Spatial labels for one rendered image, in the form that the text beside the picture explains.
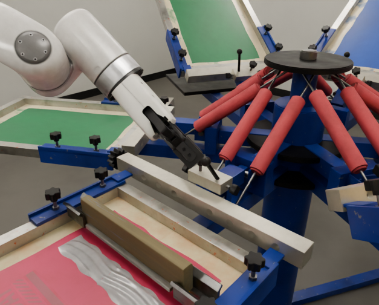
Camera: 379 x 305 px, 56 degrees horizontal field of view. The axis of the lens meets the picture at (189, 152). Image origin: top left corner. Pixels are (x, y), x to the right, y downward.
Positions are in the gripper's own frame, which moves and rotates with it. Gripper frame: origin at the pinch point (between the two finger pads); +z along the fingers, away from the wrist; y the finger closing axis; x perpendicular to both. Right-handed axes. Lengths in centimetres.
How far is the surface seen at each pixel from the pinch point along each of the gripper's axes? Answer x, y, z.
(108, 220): -27.9, -27.1, 0.5
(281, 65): 39, -64, 3
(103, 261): -35.7, -26.5, 7.0
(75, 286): -41.6, -19.9, 6.1
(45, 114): -48, -122, -56
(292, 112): 30, -57, 17
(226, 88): 34, -167, -3
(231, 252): -10.9, -25.8, 26.5
